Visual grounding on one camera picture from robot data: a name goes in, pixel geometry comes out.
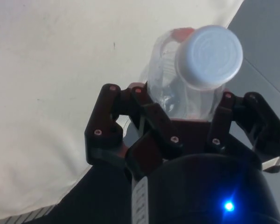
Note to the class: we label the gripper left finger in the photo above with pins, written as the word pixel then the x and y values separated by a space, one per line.
pixel 107 137

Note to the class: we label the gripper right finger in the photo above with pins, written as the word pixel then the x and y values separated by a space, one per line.
pixel 266 130

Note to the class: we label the clear bottle with white cap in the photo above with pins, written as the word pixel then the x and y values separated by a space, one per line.
pixel 207 58

